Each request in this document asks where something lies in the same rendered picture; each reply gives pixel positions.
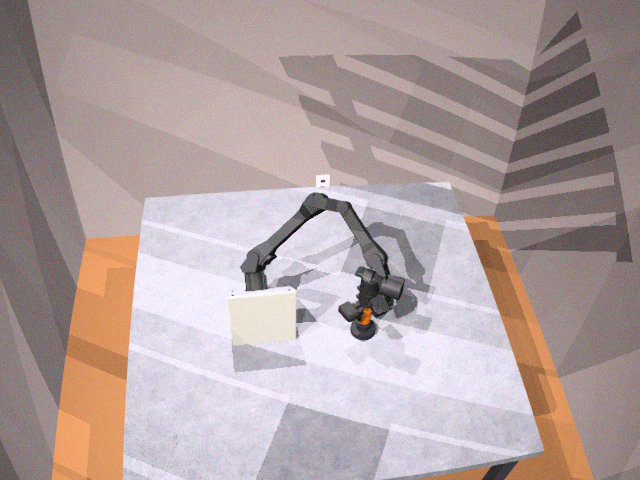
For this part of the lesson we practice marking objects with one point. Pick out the orange knob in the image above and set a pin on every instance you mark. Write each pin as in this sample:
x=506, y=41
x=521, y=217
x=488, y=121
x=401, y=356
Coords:
x=365, y=319

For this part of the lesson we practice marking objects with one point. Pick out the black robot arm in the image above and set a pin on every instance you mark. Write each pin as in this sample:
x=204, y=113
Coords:
x=375, y=256

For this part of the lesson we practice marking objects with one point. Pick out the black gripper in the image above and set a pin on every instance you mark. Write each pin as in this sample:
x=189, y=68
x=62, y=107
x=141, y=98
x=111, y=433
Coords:
x=352, y=311

